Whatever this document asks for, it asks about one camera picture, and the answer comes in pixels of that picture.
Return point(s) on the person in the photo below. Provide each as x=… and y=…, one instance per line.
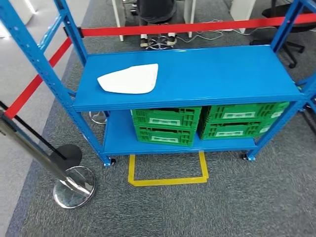
x=157, y=9

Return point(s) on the black office chair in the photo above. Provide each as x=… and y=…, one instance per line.
x=289, y=49

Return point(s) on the black stool chrome base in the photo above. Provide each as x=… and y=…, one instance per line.
x=159, y=44

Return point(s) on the red barrier belt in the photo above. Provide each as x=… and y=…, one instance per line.
x=29, y=88
x=173, y=27

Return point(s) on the blue metal shelf rack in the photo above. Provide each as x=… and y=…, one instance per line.
x=210, y=72

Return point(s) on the white partition block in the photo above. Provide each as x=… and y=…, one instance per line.
x=27, y=6

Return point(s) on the chrome stanchion post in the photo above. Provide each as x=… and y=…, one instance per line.
x=74, y=188

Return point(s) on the black stanchion post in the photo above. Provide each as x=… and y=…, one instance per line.
x=69, y=155

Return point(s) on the white plastic mirror cover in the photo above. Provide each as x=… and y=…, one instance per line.
x=130, y=80

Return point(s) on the green plastic crate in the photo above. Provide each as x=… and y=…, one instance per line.
x=237, y=122
x=167, y=127

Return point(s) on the chrome stanchion base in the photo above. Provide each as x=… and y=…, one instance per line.
x=97, y=119

